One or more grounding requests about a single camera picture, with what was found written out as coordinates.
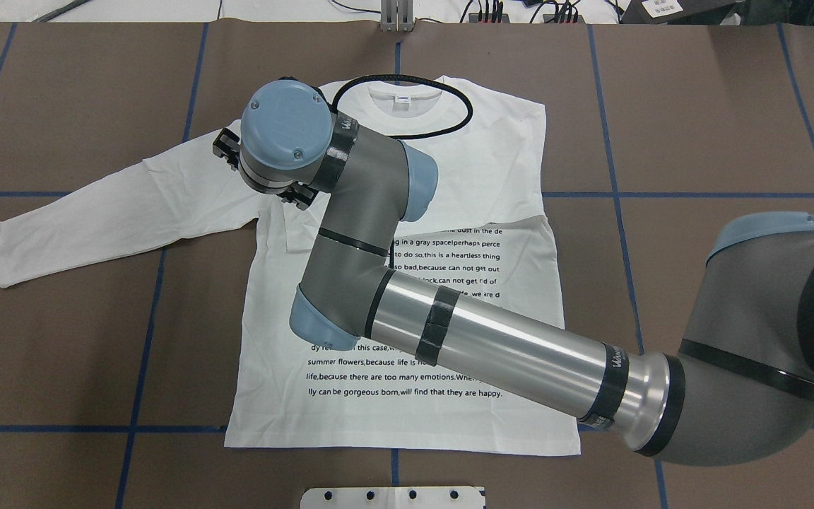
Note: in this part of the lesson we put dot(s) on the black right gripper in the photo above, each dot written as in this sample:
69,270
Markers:
225,147

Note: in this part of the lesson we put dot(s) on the white long-sleeve printed shirt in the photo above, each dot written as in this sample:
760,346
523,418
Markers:
436,226

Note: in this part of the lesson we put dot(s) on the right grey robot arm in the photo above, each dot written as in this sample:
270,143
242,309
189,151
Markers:
741,386

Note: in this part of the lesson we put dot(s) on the black device with white label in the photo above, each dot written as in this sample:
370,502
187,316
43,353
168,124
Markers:
683,12

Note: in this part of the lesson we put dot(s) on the grey aluminium frame post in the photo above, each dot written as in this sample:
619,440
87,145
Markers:
397,16

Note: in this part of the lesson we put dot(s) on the white robot mounting base plate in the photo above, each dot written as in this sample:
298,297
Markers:
395,497

